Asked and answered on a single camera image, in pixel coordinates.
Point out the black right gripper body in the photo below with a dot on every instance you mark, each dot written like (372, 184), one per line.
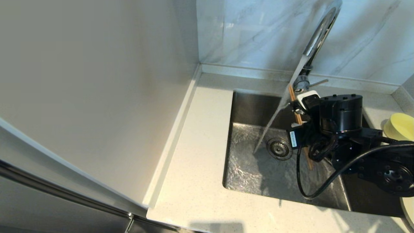
(299, 137)

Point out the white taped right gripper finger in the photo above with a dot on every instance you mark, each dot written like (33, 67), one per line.
(296, 124)
(298, 112)

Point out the wooden chopstick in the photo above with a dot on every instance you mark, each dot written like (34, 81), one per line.
(292, 98)

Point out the chrome gooseneck faucet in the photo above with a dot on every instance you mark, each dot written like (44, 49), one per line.
(320, 32)

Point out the yellow plastic bowl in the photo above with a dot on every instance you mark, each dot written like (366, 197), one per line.
(402, 126)

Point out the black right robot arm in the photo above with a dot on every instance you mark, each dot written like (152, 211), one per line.
(341, 111)

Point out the stainless steel sink basin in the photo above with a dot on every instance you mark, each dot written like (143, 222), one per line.
(258, 174)

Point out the round metal drain strainer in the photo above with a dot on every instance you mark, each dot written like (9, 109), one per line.
(278, 149)

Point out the white ceramic plate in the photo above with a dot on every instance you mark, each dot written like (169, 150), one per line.
(408, 210)

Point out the tall cabinet with grey door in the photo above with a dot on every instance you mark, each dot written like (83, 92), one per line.
(81, 97)

